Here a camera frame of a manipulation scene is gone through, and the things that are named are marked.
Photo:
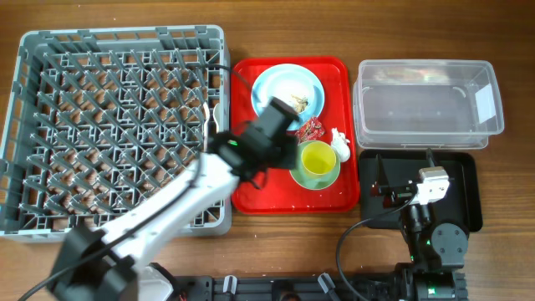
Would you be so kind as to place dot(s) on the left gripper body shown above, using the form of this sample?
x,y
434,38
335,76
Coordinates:
x,y
285,157

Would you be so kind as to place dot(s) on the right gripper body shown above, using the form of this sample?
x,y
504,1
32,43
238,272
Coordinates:
x,y
397,195

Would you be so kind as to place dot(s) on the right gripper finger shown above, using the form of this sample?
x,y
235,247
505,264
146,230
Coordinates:
x,y
382,179
430,158

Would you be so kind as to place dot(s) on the red snack wrapper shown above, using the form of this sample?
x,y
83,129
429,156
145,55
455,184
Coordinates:
x,y
311,130

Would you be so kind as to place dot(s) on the rice food scraps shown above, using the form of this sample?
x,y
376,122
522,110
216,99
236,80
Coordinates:
x,y
299,103

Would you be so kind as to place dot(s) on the yellow plastic cup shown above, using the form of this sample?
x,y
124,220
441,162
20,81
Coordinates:
x,y
317,158

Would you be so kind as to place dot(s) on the white tissue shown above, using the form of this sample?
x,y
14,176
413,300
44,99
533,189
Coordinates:
x,y
340,145

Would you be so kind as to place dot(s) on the white plastic spoon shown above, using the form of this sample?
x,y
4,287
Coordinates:
x,y
217,116

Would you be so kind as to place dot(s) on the light blue bowl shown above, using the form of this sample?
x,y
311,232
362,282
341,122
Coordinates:
x,y
283,84

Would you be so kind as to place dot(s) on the white plastic fork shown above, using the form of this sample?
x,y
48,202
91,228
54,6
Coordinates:
x,y
205,126

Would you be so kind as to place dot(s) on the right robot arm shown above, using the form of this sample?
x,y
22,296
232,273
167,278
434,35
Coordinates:
x,y
437,248

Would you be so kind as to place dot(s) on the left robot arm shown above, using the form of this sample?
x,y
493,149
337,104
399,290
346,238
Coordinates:
x,y
113,263

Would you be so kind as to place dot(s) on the black waste tray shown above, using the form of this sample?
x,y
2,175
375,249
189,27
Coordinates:
x,y
462,203

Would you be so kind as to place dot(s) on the grey plastic dishwasher rack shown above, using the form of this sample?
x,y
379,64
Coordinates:
x,y
99,120

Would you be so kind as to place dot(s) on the red plastic tray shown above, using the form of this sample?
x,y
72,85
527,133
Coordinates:
x,y
280,193

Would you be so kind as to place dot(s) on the green saucer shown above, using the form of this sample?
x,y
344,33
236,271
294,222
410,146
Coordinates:
x,y
313,184

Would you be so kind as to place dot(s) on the light blue plate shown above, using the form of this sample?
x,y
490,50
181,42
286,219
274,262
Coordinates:
x,y
260,98

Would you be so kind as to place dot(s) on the clear plastic bin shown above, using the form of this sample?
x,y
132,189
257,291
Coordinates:
x,y
413,104

